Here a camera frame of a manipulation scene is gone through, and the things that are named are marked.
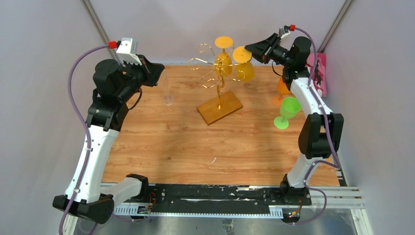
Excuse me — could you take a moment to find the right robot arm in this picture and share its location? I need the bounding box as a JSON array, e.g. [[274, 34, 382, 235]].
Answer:
[[245, 33, 344, 205]]

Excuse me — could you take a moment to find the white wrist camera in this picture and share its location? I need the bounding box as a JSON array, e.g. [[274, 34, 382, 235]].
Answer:
[[278, 25, 291, 41], [116, 38, 142, 66]]

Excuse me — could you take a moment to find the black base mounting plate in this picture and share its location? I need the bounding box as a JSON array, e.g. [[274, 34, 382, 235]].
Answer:
[[127, 184, 312, 215]]

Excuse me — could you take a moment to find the clear wine glass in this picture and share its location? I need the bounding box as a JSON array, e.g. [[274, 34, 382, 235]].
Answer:
[[160, 70, 175, 106]]

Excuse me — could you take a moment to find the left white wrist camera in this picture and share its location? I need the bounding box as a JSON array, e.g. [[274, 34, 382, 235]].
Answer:
[[116, 38, 142, 66]]

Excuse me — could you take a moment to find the yellow wine glass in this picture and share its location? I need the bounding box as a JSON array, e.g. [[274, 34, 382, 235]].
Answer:
[[232, 46, 254, 82], [215, 36, 234, 77]]

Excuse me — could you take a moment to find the orange wine glass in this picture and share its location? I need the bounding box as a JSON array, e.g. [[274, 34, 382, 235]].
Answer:
[[272, 77, 291, 106]]

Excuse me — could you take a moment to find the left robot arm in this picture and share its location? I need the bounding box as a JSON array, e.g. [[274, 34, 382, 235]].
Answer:
[[52, 55, 165, 224]]

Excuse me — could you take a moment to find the green wine glass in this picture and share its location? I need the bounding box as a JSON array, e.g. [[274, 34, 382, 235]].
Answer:
[[274, 97, 301, 130]]

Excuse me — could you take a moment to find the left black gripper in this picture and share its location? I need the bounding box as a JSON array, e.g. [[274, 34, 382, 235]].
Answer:
[[117, 54, 164, 102]]

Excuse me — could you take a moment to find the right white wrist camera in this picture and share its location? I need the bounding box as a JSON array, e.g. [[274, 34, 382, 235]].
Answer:
[[278, 25, 291, 41]]

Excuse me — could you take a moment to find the aluminium frame rail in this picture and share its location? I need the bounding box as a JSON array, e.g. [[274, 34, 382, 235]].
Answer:
[[69, 183, 373, 235]]

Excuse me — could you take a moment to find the gold wire glass rack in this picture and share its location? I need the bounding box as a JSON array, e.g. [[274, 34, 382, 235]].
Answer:
[[187, 43, 243, 126]]

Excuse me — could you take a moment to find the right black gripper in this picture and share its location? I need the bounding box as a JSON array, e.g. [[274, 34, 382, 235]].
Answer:
[[244, 33, 293, 68]]

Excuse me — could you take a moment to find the pink camouflage cloth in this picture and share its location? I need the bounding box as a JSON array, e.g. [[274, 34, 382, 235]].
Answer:
[[313, 53, 327, 97]]

